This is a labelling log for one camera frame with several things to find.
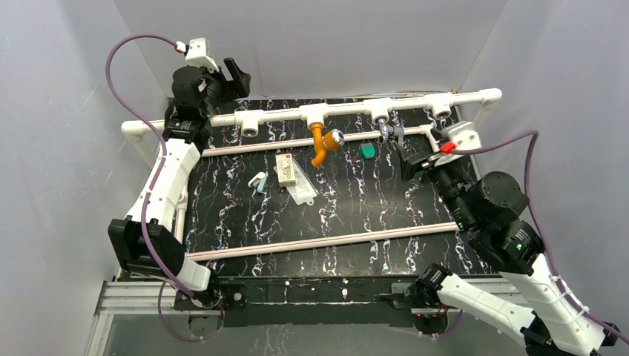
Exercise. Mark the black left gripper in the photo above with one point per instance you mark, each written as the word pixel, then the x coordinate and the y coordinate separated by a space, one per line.
pixel 228 81

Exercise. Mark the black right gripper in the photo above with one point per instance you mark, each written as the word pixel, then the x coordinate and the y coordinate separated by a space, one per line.
pixel 425 162

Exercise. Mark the chrome metal faucet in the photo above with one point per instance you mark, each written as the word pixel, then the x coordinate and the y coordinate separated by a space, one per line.
pixel 387 132

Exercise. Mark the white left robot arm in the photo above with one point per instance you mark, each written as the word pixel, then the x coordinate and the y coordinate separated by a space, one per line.
pixel 143 241

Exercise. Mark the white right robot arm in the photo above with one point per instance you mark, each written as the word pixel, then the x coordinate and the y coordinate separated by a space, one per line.
pixel 552 322

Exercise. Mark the green tape roll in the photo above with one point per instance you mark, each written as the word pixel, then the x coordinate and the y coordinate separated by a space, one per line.
pixel 367 150

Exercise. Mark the orange plastic faucet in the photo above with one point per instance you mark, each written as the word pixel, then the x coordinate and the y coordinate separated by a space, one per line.
pixel 323 143

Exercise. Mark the small white red box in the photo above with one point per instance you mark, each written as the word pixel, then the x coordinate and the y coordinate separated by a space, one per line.
pixel 285 170

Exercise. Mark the white blue tape roll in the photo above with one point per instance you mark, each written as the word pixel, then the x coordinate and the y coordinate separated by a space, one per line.
pixel 258 182

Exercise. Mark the clear plastic instruction bag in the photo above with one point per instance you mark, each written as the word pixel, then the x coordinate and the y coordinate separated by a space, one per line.
pixel 303 192

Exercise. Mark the white pvc pipe frame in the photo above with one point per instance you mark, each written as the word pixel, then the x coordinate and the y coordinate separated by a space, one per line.
pixel 437 103

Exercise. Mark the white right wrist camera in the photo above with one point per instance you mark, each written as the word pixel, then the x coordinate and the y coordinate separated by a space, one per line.
pixel 462 135

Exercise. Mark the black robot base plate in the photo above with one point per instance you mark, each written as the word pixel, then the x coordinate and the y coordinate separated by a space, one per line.
pixel 391 301

